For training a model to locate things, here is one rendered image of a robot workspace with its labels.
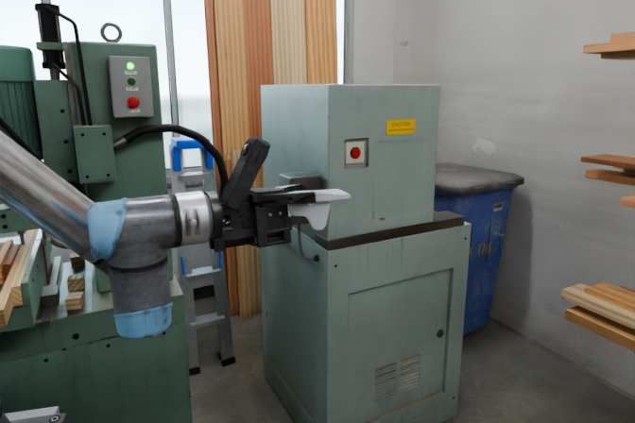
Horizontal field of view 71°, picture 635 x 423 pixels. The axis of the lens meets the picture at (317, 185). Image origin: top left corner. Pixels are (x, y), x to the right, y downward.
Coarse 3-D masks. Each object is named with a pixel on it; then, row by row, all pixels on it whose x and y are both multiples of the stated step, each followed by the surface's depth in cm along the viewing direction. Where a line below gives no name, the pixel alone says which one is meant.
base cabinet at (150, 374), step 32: (64, 352) 120; (96, 352) 124; (128, 352) 128; (160, 352) 132; (0, 384) 115; (32, 384) 118; (64, 384) 122; (96, 384) 126; (128, 384) 130; (160, 384) 134; (96, 416) 128; (128, 416) 132; (160, 416) 136; (192, 416) 141
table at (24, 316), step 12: (0, 240) 149; (48, 252) 147; (0, 288) 113; (36, 288) 115; (36, 300) 113; (12, 312) 104; (24, 312) 105; (36, 312) 111; (12, 324) 104; (24, 324) 105
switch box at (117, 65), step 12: (120, 60) 117; (132, 60) 119; (144, 60) 120; (120, 72) 118; (144, 72) 120; (120, 84) 118; (144, 84) 121; (120, 96) 119; (144, 96) 121; (120, 108) 119; (132, 108) 121; (144, 108) 122
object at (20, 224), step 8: (0, 208) 124; (8, 208) 124; (0, 216) 123; (8, 216) 124; (16, 216) 125; (0, 224) 124; (8, 224) 125; (16, 224) 126; (24, 224) 126; (32, 224) 127; (0, 232) 124; (24, 232) 129
